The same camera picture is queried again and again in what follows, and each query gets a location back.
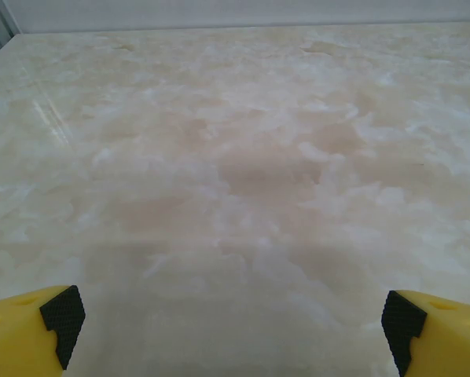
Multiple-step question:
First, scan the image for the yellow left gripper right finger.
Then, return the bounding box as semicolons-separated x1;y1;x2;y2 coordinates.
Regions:
380;289;470;377

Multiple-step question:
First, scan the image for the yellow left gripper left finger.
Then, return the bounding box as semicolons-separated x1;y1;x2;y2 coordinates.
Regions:
0;284;86;377

